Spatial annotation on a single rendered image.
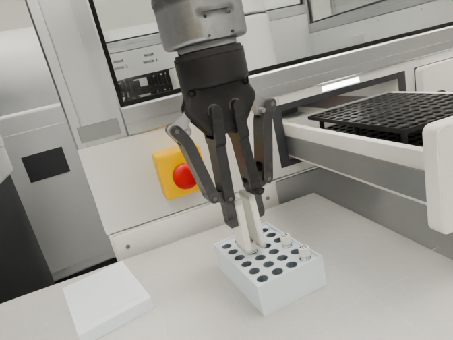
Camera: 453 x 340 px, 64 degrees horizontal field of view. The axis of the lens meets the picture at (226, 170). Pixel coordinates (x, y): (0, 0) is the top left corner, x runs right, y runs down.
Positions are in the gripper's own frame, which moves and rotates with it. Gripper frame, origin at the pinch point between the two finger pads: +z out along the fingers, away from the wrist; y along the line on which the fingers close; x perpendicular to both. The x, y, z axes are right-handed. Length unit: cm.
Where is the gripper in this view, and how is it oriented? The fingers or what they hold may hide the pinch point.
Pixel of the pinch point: (245, 220)
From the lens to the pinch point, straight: 44.4
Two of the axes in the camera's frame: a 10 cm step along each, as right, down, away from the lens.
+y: 8.9, -3.1, 3.4
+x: -4.0, -1.8, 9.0
